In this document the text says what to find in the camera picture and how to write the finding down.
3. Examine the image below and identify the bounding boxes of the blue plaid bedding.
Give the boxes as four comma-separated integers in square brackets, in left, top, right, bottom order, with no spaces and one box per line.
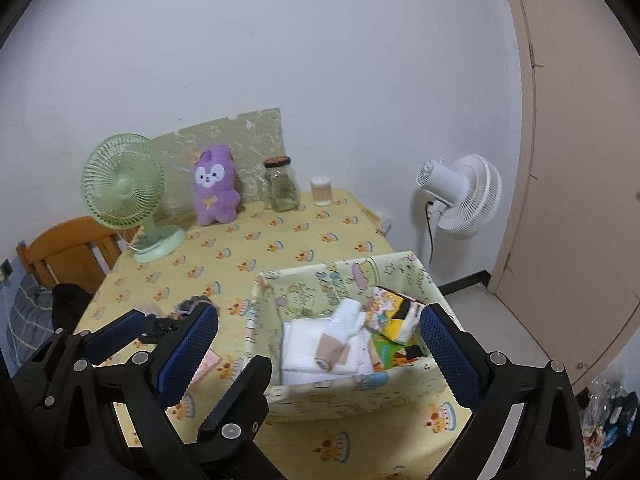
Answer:
[1,274,54,375]

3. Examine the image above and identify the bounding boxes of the orange wooden chair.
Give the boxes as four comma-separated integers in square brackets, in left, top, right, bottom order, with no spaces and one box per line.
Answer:
[15,217,138,294]

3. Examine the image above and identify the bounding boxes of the purple plush bunny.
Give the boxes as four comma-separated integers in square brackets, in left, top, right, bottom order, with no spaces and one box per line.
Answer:
[193,144,241,226]

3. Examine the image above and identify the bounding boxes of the white towel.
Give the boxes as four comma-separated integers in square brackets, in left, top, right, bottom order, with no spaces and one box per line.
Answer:
[280,318,374,385]

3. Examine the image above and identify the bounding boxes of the white standing fan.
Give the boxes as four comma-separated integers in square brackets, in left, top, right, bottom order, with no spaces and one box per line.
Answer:
[416,154,502,261]

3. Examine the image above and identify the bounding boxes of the green desk fan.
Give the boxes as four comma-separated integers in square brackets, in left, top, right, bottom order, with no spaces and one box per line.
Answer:
[80,133,186,263]

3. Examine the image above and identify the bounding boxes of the beige door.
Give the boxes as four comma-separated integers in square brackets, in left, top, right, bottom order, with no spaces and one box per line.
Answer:
[490,0,639,389]

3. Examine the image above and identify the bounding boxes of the white pink socks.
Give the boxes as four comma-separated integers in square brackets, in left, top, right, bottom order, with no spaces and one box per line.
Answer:
[314,298,366,375]

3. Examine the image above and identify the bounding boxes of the black fan cable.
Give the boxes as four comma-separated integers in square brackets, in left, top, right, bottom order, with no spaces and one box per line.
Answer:
[423,201,436,264]

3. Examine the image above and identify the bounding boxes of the grey socks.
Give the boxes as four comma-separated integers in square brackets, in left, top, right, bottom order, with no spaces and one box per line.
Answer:
[169,296,216,320]

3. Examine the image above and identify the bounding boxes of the patterned cardboard backboard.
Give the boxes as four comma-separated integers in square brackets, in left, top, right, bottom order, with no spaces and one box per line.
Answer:
[152,107,285,220]

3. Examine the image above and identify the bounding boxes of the glass jar dark lid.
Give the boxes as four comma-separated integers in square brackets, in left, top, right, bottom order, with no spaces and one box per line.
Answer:
[262,155,299,212]

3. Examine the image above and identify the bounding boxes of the yellow patterned storage box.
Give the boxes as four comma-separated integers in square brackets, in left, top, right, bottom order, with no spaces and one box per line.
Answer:
[245,252,447,422]

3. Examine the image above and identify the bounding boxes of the cotton swab container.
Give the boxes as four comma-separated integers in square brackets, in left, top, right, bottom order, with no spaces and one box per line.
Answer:
[310,176,333,207]

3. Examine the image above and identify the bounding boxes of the yellow cartoon tablecloth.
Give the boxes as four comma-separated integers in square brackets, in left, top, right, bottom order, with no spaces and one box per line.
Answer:
[80,191,470,479]

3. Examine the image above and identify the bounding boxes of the black cushion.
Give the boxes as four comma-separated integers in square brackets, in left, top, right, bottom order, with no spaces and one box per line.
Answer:
[52,283,93,334]

